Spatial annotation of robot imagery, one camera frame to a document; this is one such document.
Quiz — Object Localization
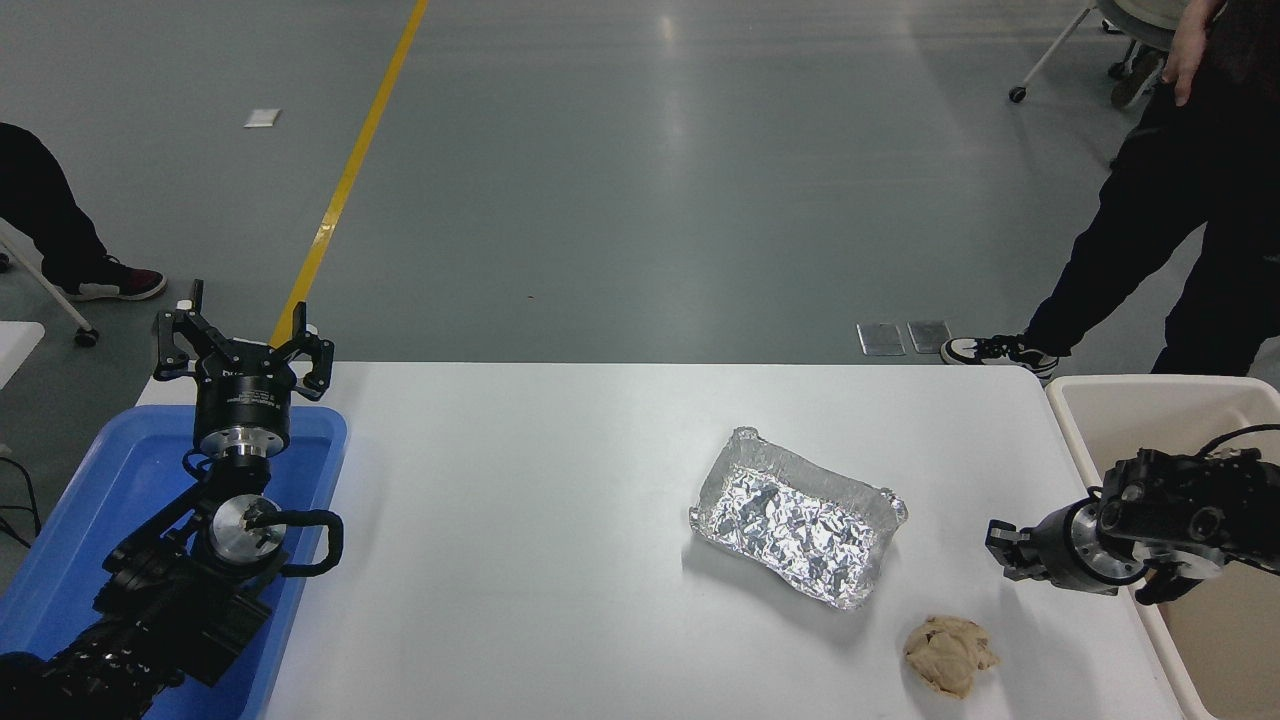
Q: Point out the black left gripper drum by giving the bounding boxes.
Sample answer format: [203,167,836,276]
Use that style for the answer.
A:
[193,361,294,443]

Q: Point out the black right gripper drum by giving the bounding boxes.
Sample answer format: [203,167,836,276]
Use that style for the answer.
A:
[1024,503,1085,593]

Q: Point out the rectangular foil tray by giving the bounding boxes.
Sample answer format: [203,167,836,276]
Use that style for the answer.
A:
[688,427,909,611]

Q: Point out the person's hand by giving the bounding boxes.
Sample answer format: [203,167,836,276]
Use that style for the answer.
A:
[1164,0,1219,107]

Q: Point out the crumpled tan paper ball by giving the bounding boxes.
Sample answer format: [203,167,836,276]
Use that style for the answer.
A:
[903,615,1001,699]

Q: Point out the white chair leg with caster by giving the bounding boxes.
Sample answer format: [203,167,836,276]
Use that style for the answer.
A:
[0,220,100,348]

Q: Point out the large pale bin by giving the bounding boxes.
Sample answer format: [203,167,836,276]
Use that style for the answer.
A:
[1045,375,1280,720]

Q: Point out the blue plastic tray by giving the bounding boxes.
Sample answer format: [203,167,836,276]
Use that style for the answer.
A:
[0,403,349,720]

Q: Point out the white side table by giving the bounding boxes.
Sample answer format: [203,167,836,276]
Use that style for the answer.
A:
[0,322,46,391]

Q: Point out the seated person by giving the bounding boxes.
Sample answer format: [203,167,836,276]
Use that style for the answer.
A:
[0,122,168,303]

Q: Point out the standing person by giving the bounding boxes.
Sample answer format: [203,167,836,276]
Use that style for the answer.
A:
[940,0,1280,386]

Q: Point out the person's feet under chair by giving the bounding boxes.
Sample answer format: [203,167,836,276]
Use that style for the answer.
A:
[1108,44,1167,110]

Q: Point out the grey wheeled chair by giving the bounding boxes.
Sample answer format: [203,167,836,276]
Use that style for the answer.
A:
[1009,0,1186,105]

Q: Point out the thin black floor cable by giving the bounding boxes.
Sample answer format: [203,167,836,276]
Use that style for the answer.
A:
[0,455,43,551]

